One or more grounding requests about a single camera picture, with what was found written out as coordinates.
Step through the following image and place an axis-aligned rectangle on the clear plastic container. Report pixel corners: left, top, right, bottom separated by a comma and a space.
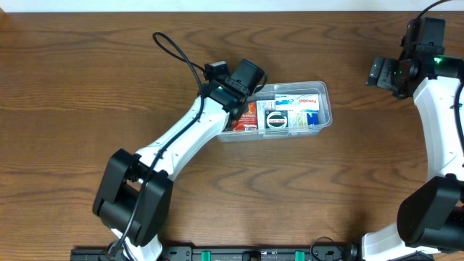
217, 81, 332, 142

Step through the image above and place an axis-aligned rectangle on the red Panadol ActiFast box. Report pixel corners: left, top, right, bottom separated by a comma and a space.
233, 101, 258, 131

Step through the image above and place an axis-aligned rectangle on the white blue Panadol box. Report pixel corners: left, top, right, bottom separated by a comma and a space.
275, 94, 320, 112

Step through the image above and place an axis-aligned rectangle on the green Zam-Buk tin box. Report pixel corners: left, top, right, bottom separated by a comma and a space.
265, 110, 289, 129

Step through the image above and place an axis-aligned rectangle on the white blue medicine box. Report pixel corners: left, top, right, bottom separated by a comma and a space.
255, 100, 320, 136

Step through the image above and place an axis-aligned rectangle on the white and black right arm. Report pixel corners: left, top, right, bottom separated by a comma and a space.
360, 54, 463, 260

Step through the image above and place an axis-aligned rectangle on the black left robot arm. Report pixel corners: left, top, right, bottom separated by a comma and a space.
92, 76, 266, 260

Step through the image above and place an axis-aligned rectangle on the grey wrist camera, left arm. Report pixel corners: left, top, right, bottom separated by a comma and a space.
203, 59, 268, 96

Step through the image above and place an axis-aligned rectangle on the black mounting rail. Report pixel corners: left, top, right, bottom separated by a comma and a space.
70, 245, 434, 261

